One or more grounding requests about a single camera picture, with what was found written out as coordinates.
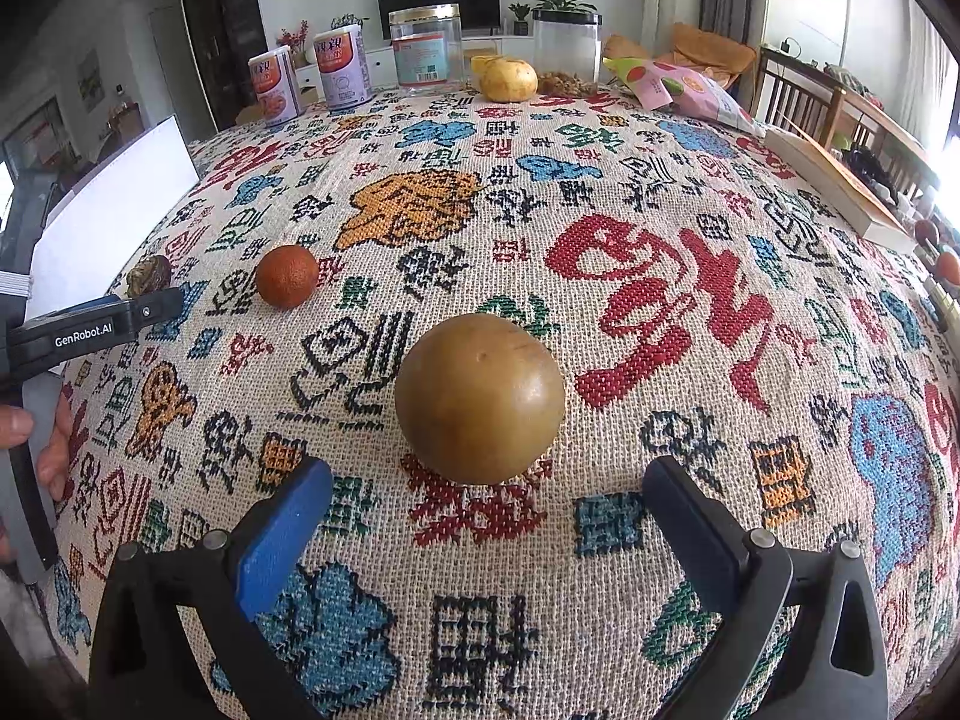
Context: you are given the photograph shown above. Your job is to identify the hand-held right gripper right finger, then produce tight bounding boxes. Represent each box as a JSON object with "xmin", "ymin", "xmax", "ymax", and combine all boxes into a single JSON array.
[{"xmin": 643, "ymin": 455, "xmax": 890, "ymax": 720}]

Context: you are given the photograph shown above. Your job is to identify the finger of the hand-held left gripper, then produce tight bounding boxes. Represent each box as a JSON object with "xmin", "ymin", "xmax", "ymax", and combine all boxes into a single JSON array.
[{"xmin": 120, "ymin": 287, "xmax": 185, "ymax": 331}]

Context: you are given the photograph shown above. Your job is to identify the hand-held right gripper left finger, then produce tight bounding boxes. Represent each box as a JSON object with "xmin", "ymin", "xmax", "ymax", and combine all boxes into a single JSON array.
[{"xmin": 86, "ymin": 456, "xmax": 335, "ymax": 720}]

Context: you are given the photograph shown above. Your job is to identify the brown round fruit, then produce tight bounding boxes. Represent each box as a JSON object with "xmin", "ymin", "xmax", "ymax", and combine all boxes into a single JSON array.
[{"xmin": 395, "ymin": 313, "xmax": 566, "ymax": 486}]

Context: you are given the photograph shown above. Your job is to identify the person's left hand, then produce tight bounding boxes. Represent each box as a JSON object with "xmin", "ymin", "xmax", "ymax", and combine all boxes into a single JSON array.
[{"xmin": 0, "ymin": 390, "xmax": 74, "ymax": 497}]

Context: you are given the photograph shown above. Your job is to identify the printed woven tablecloth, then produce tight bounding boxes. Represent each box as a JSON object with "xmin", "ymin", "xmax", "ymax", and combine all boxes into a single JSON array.
[{"xmin": 37, "ymin": 86, "xmax": 960, "ymax": 720}]

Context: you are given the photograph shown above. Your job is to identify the red flowers in vase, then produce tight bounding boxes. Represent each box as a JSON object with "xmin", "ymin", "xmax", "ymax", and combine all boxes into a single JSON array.
[{"xmin": 277, "ymin": 21, "xmax": 310, "ymax": 65}]

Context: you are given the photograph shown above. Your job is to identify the clear jar gold lid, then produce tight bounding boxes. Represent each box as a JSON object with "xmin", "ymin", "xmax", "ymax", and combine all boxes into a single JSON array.
[{"xmin": 388, "ymin": 5, "xmax": 464, "ymax": 95}]

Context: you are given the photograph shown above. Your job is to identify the thick paperback book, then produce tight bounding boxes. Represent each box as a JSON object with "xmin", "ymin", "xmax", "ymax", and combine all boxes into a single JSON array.
[{"xmin": 763, "ymin": 127, "xmax": 920, "ymax": 254}]

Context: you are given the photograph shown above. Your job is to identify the black television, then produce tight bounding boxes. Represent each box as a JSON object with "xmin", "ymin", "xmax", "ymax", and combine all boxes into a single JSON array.
[{"xmin": 376, "ymin": 0, "xmax": 502, "ymax": 40}]

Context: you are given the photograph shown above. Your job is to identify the yellow apple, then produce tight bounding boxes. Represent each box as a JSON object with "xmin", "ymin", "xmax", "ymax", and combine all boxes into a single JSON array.
[{"xmin": 480, "ymin": 58, "xmax": 539, "ymax": 102}]

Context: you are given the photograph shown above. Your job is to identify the pink snack bag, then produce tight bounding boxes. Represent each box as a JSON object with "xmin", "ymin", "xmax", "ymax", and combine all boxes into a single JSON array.
[{"xmin": 602, "ymin": 56, "xmax": 766, "ymax": 137}]

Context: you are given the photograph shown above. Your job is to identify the wooden bench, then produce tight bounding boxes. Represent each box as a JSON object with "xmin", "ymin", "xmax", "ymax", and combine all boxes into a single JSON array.
[{"xmin": 752, "ymin": 45, "xmax": 942, "ymax": 203}]

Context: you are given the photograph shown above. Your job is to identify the pile of walnut pieces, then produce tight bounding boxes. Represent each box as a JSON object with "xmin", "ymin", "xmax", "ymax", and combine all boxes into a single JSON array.
[{"xmin": 538, "ymin": 69, "xmax": 601, "ymax": 98}]

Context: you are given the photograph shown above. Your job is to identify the orange cushioned chair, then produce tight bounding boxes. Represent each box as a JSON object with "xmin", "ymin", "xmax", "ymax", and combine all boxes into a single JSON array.
[{"xmin": 604, "ymin": 22, "xmax": 758, "ymax": 91}]

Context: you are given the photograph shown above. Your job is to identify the clear container black lid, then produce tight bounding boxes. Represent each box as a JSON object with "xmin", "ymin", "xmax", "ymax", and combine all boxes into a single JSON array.
[{"xmin": 531, "ymin": 9, "xmax": 603, "ymax": 87}]

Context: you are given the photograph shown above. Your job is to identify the white curtain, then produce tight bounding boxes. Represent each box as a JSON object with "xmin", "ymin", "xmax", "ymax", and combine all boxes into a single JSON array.
[{"xmin": 896, "ymin": 0, "xmax": 950, "ymax": 158}]

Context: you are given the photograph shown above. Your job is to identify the framed wall picture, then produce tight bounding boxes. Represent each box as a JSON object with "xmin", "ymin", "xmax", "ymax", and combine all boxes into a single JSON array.
[{"xmin": 77, "ymin": 50, "xmax": 106, "ymax": 113}]

